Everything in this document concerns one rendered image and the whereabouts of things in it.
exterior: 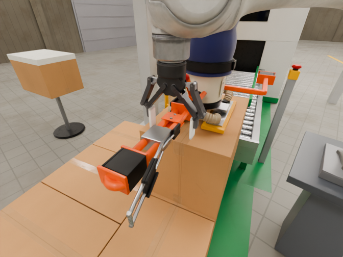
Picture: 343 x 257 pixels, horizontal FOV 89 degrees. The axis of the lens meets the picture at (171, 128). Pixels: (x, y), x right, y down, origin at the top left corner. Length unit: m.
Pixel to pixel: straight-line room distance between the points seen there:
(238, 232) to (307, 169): 0.77
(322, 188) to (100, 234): 0.99
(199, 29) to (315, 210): 1.16
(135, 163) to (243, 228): 1.35
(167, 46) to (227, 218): 1.44
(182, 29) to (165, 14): 0.03
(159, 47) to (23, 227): 1.01
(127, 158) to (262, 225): 1.44
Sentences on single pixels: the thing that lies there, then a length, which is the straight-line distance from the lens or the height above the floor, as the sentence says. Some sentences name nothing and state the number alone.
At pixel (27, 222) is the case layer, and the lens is 1.17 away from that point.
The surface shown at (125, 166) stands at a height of 1.11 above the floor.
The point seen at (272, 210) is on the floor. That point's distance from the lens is 1.83.
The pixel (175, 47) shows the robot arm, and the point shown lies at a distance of 0.42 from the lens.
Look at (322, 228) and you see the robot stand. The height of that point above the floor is 0.42.
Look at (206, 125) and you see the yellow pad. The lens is 0.77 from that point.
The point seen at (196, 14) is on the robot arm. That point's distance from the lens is 0.22.
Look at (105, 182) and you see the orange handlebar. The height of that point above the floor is 1.09.
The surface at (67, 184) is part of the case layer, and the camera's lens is 1.23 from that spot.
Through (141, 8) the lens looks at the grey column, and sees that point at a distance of 2.20.
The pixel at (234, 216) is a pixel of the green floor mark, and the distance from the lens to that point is 1.67.
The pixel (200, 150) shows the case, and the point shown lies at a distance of 0.69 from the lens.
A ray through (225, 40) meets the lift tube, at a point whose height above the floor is 1.30.
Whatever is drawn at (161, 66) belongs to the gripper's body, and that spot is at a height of 1.27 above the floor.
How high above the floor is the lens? 1.37
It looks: 33 degrees down
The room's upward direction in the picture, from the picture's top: straight up
